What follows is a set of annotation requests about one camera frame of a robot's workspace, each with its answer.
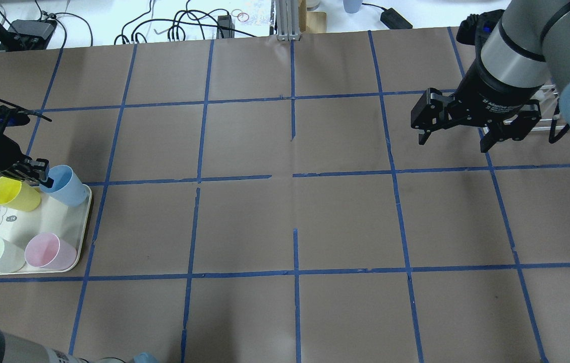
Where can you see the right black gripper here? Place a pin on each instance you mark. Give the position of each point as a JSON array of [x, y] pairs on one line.
[[487, 94]]

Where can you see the light blue cup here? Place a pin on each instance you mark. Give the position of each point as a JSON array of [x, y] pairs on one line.
[[65, 186]]

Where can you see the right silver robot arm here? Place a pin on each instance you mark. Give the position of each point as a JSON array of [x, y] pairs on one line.
[[517, 50]]

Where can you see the yellow cup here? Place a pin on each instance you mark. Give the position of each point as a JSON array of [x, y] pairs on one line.
[[16, 194]]

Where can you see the pink cup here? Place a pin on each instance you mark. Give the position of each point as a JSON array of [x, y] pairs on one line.
[[49, 251]]

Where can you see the blue cup on desk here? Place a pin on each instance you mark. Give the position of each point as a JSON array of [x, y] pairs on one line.
[[352, 6]]

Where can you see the cream plastic tray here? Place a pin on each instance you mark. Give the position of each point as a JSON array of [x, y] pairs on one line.
[[68, 223]]

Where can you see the black power adapter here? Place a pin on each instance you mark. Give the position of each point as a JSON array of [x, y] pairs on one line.
[[394, 20]]

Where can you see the wooden mug tree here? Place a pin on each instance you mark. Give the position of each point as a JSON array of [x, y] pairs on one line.
[[311, 21]]

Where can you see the white wire cup rack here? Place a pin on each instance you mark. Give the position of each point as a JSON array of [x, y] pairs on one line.
[[551, 122]]

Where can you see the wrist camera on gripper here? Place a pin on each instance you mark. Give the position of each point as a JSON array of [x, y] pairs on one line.
[[476, 28]]

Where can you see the aluminium frame post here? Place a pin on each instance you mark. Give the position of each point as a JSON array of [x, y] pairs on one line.
[[287, 20]]

